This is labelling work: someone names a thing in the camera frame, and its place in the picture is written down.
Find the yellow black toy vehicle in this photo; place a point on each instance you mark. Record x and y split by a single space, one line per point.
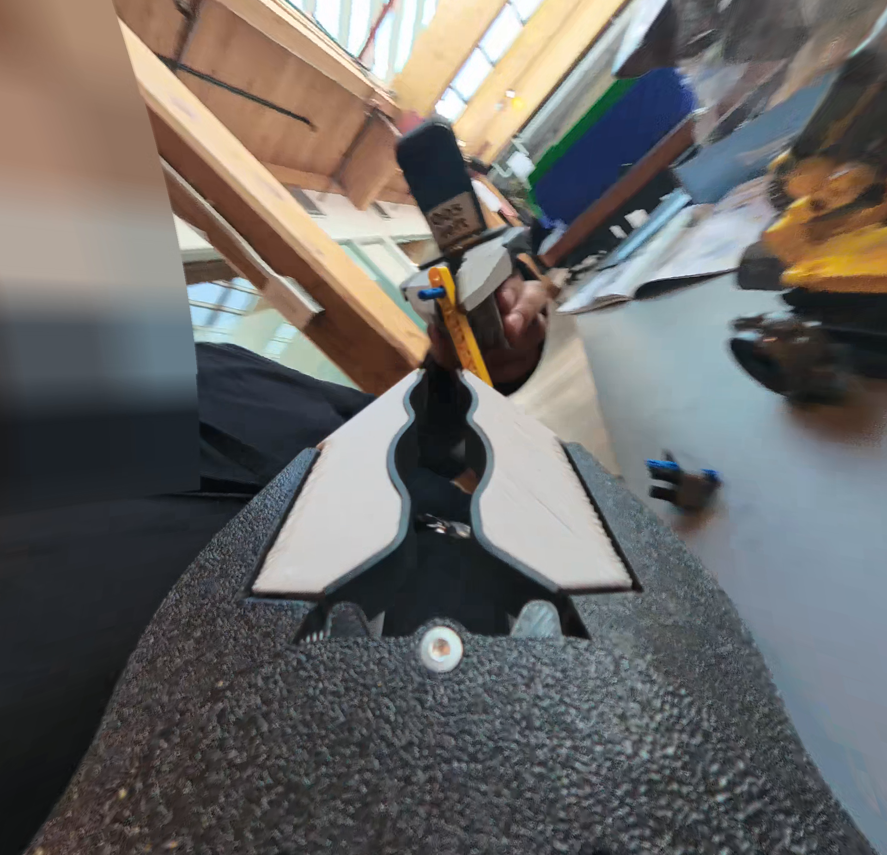
831 224

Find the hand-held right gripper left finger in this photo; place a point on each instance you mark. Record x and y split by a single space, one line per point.
339 515

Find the grey desk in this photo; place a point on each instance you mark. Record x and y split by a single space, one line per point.
693 397

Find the black toy wheel assembly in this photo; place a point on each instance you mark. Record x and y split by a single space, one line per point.
790 359

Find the small grey blue toy part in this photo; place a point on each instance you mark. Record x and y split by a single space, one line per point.
686 484

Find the yellow toy beam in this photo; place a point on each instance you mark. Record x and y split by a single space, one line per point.
457 328

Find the blue flat panel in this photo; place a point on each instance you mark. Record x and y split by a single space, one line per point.
734 155

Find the person's left hand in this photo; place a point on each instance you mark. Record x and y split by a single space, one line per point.
530 321

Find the person's black clothing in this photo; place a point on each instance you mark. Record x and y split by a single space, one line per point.
90 557

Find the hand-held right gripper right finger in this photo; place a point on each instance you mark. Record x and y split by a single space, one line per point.
540 508

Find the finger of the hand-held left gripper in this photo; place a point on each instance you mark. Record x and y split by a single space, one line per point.
485 276
419 293

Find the blue green partition board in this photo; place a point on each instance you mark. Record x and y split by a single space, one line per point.
610 155

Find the wooden roof beam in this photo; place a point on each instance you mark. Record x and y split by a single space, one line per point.
277 224

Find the open instruction booklet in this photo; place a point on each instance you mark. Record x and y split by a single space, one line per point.
679 259

